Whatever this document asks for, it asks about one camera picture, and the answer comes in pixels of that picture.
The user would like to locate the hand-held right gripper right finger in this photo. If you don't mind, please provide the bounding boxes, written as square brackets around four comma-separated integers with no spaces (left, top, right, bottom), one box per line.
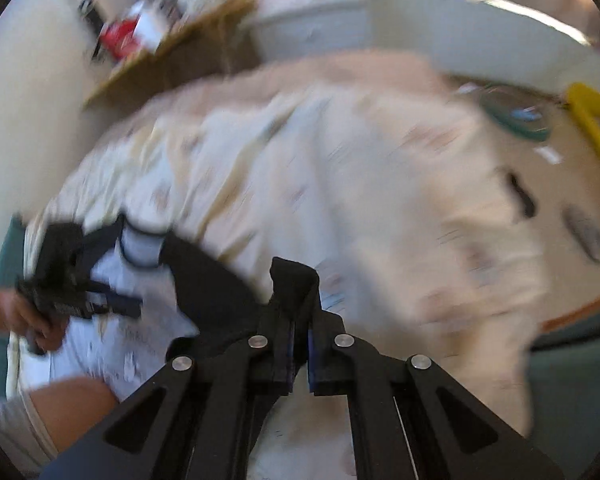
[307,309,563,480]

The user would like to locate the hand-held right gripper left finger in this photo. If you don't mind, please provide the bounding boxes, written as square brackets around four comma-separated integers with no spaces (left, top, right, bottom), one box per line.
[40,305,298,480]

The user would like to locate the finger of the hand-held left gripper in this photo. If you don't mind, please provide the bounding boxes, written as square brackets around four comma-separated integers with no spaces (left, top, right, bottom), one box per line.
[76,219,127,262]
[79,281,143,318]

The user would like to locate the black and white shirt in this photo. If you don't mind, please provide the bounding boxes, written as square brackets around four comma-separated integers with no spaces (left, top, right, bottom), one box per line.
[22,215,324,402]

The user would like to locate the person's left hand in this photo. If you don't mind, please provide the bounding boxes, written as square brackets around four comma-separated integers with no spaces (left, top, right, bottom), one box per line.
[2,290,69,354]

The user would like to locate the person's bare leg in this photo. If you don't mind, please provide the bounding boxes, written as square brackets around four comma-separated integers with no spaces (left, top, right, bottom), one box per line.
[29,376,122,457]

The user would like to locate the cream printed blanket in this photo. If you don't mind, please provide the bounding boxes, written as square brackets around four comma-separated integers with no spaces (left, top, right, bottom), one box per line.
[25,80,552,480]

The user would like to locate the grey shorts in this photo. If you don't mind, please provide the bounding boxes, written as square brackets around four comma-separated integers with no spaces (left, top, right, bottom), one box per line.
[0,394,62,477]

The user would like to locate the wooden desk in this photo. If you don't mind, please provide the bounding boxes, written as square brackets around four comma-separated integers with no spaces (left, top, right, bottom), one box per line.
[81,0,262,112]

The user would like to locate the red packets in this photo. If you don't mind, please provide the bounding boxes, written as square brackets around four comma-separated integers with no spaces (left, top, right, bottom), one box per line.
[99,19,142,59]

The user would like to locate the teal headboard with orange stripe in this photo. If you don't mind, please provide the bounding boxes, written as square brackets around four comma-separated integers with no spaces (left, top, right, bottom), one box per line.
[526,287,600,462]

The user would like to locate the dark slipper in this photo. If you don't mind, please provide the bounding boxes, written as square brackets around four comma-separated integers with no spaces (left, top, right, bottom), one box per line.
[504,171,537,221]

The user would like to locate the peach bed sheet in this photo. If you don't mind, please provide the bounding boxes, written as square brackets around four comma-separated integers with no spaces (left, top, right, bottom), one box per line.
[145,51,461,111]

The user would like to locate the grey slipper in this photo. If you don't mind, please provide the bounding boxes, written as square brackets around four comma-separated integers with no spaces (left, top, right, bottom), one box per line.
[564,206,600,264]

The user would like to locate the white dresser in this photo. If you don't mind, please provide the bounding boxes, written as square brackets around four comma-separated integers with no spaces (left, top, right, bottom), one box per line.
[244,0,377,59]

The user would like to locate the round teal dish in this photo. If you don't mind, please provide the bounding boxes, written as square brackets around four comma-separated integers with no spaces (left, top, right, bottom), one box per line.
[479,86,552,142]

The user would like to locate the white low partition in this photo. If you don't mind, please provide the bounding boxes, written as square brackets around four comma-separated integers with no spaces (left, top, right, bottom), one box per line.
[364,0,600,97]

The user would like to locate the yellow plastic stool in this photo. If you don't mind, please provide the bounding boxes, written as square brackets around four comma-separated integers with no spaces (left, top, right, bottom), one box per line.
[564,81,600,162]

